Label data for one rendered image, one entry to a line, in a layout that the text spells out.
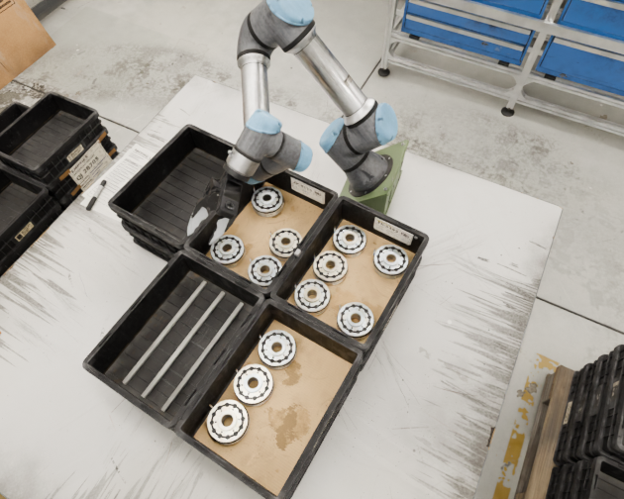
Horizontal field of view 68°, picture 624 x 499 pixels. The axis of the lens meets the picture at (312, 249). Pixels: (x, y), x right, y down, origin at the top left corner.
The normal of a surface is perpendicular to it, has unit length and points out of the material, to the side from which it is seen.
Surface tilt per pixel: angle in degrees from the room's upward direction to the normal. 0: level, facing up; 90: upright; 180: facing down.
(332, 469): 0
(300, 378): 0
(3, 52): 73
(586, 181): 0
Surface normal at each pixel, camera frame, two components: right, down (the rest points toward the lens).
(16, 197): -0.02, -0.51
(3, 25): 0.84, 0.25
